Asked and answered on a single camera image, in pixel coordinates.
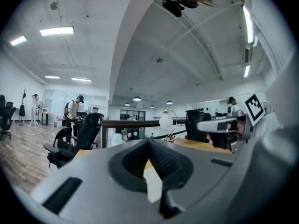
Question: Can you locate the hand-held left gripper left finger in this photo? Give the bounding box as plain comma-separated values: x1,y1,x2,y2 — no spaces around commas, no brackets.
30,138,162,224

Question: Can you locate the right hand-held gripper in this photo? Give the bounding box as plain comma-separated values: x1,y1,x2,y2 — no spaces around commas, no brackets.
197,93,267,154

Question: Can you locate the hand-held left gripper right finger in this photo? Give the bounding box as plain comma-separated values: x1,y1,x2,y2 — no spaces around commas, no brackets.
149,138,241,220

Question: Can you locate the person's right forearm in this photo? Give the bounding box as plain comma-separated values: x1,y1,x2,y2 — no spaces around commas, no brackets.
251,108,281,141

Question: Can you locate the person's right hand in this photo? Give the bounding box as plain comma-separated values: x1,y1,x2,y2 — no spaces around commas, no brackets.
206,120,248,147

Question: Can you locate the black office chair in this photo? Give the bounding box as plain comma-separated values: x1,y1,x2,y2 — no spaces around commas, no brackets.
71,112,105,150
0,101,17,140
185,109,212,143
43,126,79,170

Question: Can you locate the white globe gold desk lamp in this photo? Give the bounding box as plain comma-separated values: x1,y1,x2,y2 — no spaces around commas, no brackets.
159,108,178,141

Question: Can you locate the black metal railing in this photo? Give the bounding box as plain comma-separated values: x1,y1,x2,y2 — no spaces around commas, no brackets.
100,117,234,149

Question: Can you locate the white desk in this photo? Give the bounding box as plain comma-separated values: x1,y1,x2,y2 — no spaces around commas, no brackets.
38,111,53,126

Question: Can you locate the black coat rack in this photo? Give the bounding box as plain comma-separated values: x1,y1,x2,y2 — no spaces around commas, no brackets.
18,89,28,126

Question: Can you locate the group of ceiling strip lights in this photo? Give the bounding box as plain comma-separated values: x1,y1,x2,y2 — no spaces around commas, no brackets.
10,5,255,83

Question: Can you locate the black head-mounted camera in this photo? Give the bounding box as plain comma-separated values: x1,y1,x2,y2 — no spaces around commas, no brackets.
162,0,185,18

